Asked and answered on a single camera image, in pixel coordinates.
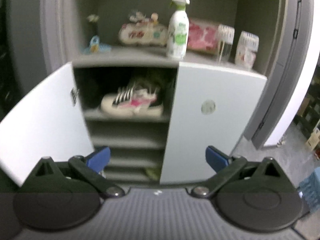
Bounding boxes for right white cabinet door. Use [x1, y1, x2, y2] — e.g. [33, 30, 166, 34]
[160, 62, 267, 184]

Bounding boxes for white cabinet door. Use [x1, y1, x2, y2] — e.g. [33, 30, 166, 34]
[1, 62, 94, 186]
[160, 62, 267, 184]

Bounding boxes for yellow-green shoe on shelf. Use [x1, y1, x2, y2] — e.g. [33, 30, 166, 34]
[145, 167, 162, 181]

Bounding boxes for left white cabinet door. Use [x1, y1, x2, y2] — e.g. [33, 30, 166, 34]
[1, 62, 94, 186]

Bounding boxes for grey shoe cabinet shelves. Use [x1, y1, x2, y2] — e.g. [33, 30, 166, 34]
[72, 47, 259, 185]

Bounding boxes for pink white sneaker on shelf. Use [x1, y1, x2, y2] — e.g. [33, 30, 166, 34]
[100, 79, 164, 117]

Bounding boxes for blue plastic basket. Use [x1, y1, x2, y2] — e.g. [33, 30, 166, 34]
[298, 167, 320, 213]

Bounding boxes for blue ornament on cabinet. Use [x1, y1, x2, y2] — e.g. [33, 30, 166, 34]
[84, 35, 112, 55]

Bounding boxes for right clear air freshener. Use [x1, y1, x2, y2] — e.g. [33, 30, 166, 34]
[235, 31, 259, 69]

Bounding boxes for clear air freshener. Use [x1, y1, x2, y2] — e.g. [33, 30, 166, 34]
[235, 31, 259, 69]
[217, 24, 235, 62]

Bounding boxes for pink patterned box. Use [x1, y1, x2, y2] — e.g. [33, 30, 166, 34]
[187, 18, 220, 55]

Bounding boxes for left clear air freshener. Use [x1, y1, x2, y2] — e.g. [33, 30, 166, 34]
[217, 24, 235, 62]

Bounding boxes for white green bottle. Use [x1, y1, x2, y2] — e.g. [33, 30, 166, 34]
[166, 0, 190, 60]

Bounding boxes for white decorated tissue box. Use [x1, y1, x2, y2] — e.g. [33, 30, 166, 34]
[118, 10, 168, 47]

